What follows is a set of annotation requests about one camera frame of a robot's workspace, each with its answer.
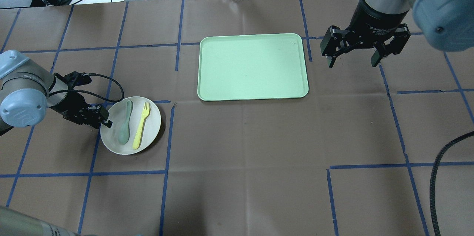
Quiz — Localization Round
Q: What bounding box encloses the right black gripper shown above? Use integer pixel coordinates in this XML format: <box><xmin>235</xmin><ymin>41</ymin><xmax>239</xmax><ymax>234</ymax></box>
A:
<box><xmin>320</xmin><ymin>3</ymin><xmax>410</xmax><ymax>68</ymax></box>

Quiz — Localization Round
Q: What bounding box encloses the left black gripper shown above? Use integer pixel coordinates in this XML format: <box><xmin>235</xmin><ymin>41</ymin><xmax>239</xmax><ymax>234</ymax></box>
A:
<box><xmin>52</xmin><ymin>90</ymin><xmax>113</xmax><ymax>129</ymax></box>

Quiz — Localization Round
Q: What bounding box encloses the white round plate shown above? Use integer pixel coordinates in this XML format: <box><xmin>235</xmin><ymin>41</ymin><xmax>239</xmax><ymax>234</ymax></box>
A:
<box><xmin>100</xmin><ymin>96</ymin><xmax>161</xmax><ymax>155</ymax></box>

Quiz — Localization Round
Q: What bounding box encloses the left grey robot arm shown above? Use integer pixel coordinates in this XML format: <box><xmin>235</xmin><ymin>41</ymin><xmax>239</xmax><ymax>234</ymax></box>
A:
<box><xmin>0</xmin><ymin>50</ymin><xmax>113</xmax><ymax>134</ymax></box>

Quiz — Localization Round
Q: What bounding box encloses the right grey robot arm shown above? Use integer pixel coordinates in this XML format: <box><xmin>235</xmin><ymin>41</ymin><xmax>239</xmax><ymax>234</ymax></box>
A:
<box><xmin>320</xmin><ymin>0</ymin><xmax>474</xmax><ymax>68</ymax></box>

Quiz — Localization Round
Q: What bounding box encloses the yellow plastic fork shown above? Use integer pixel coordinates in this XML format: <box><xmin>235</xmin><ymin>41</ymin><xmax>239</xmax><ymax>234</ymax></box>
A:
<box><xmin>132</xmin><ymin>101</ymin><xmax>151</xmax><ymax>150</ymax></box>

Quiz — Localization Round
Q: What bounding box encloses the grey-green spoon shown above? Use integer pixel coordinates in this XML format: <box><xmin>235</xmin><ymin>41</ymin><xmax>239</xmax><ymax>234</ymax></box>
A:
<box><xmin>117</xmin><ymin>100</ymin><xmax>133</xmax><ymax>145</ymax></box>

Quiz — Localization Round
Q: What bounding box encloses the light green tray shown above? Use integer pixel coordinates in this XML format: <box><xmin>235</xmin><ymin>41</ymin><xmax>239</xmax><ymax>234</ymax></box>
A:
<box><xmin>197</xmin><ymin>33</ymin><xmax>309</xmax><ymax>102</ymax></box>

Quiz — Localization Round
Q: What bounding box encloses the brown paper table cover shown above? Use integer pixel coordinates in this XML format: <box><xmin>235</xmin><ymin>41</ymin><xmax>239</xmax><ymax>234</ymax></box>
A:
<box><xmin>1</xmin><ymin>0</ymin><xmax>473</xmax><ymax>236</ymax></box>

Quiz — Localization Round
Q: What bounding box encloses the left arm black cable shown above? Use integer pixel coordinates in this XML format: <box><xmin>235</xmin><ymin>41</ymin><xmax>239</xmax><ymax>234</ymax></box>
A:
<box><xmin>48</xmin><ymin>73</ymin><xmax>124</xmax><ymax>104</ymax></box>

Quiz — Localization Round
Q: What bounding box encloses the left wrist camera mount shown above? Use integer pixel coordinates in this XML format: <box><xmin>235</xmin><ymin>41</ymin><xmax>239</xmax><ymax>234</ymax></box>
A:
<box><xmin>54</xmin><ymin>71</ymin><xmax>92</xmax><ymax>89</ymax></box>

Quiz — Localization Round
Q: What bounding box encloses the braided black cable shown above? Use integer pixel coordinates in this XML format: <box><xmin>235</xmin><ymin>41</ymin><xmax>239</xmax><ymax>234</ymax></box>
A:
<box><xmin>430</xmin><ymin>131</ymin><xmax>474</xmax><ymax>236</ymax></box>

